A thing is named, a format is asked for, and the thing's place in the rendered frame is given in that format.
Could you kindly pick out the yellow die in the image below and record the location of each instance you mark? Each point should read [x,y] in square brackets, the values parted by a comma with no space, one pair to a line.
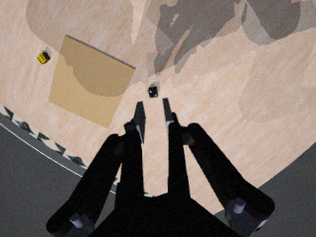
[43,58]

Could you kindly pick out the tan square mat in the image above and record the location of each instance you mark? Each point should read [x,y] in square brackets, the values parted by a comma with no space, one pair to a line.
[88,83]

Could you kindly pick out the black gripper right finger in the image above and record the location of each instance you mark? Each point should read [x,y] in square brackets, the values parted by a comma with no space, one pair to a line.
[247,207]

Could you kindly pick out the black die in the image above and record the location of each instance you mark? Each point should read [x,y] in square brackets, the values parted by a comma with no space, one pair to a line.
[153,93]

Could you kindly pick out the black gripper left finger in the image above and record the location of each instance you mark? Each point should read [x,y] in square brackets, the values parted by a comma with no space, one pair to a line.
[78,216]

